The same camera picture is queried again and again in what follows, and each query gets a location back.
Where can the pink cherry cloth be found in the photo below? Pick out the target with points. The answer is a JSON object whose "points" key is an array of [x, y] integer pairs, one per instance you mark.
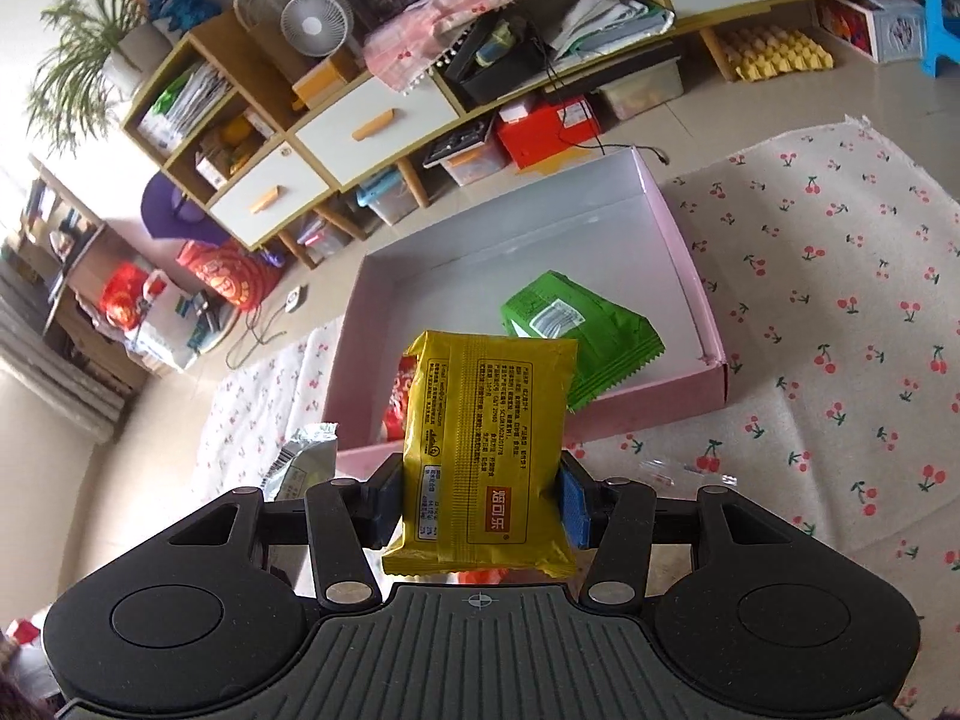
{"points": [[420, 37]]}

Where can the purple cap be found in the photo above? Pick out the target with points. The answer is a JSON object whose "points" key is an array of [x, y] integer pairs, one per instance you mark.
{"points": [[161, 210]]}

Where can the white desk fan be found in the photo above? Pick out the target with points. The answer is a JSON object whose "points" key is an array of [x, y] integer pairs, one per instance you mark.
{"points": [[315, 22]]}

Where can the pink cardboard box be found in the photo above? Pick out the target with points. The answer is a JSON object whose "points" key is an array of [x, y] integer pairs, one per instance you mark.
{"points": [[525, 240]]}

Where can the cherry print cloth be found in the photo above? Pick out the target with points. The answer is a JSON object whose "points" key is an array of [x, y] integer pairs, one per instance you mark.
{"points": [[825, 277]]}

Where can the red snack packet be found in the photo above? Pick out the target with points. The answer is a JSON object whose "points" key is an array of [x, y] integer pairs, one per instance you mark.
{"points": [[394, 405]]}

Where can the silver white snack packet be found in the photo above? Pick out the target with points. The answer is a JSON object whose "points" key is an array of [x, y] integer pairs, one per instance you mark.
{"points": [[300, 465]]}

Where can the red shoe box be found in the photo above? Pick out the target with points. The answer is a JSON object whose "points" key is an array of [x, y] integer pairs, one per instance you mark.
{"points": [[540, 139]]}

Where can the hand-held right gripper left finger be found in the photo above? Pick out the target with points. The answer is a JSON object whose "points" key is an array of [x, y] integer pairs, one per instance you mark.
{"points": [[386, 502]]}

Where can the yellow snack packet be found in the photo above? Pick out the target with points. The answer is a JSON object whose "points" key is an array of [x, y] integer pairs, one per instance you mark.
{"points": [[480, 450]]}

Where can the potted green plant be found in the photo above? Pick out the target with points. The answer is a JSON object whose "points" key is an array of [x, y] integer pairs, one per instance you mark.
{"points": [[135, 45]]}

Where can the white plastic bag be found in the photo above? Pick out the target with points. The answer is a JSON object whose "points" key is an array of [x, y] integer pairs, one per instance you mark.
{"points": [[169, 330]]}

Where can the red gift bag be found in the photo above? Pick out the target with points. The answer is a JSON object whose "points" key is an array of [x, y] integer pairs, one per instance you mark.
{"points": [[120, 300]]}

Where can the yellow egg tray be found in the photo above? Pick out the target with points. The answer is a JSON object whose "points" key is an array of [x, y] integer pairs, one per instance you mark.
{"points": [[772, 52]]}

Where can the red round patterned bag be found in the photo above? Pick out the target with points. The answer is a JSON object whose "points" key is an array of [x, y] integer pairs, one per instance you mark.
{"points": [[225, 274]]}

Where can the wooden cabinet with white drawers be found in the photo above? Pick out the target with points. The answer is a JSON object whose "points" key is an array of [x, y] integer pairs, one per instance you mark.
{"points": [[330, 142]]}

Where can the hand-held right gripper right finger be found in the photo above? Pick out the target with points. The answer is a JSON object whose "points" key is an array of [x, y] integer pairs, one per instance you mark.
{"points": [[574, 510]]}

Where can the wooden desk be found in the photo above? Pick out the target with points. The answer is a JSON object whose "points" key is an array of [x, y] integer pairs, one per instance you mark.
{"points": [[97, 255]]}

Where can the clear storage box orange contents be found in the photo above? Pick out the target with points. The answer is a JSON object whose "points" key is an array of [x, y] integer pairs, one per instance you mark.
{"points": [[472, 165]]}

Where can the stack of white bags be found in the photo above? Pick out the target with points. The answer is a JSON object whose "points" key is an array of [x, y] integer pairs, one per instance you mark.
{"points": [[180, 105]]}

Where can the blue plastic stool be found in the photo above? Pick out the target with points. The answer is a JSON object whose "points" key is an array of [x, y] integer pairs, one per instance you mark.
{"points": [[941, 22]]}

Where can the clear storage box blue lid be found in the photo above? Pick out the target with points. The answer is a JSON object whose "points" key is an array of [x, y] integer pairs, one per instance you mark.
{"points": [[390, 202]]}

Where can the black plastic bin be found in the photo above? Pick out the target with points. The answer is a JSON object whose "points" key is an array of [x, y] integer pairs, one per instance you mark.
{"points": [[480, 82]]}

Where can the small clear storage box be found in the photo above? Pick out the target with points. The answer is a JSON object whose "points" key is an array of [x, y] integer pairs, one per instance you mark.
{"points": [[322, 236]]}

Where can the green snack packet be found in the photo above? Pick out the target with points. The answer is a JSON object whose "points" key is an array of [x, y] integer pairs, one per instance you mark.
{"points": [[592, 330]]}

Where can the grey pleated curtain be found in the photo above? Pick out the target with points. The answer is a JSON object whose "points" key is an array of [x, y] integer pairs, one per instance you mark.
{"points": [[52, 390]]}

